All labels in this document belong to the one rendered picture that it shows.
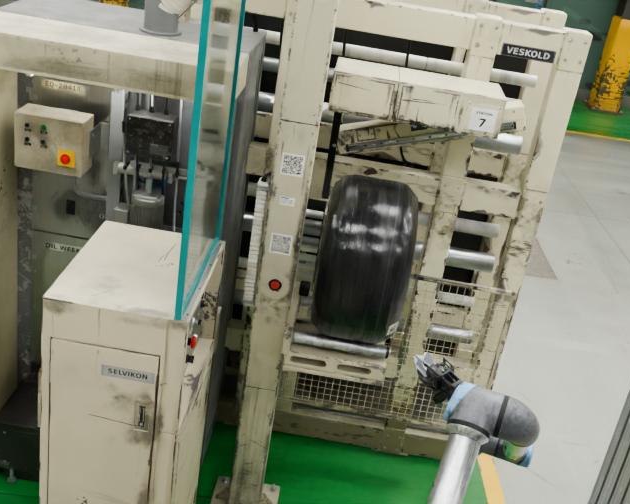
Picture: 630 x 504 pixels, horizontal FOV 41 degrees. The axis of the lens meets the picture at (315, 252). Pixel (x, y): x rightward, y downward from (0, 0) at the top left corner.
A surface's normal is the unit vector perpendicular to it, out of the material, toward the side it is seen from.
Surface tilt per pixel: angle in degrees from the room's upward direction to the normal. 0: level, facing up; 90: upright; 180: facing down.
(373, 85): 90
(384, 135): 90
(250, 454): 90
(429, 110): 90
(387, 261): 65
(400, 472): 0
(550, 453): 0
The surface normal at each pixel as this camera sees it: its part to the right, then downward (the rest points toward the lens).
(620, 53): -0.02, 0.42
